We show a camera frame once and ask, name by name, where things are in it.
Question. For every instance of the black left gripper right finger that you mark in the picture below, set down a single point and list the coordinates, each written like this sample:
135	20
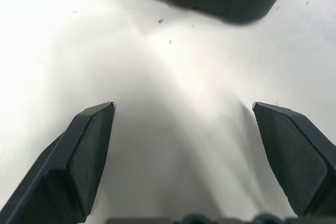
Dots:
296	155

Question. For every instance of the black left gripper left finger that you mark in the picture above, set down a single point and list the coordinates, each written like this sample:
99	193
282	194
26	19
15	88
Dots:
52	182

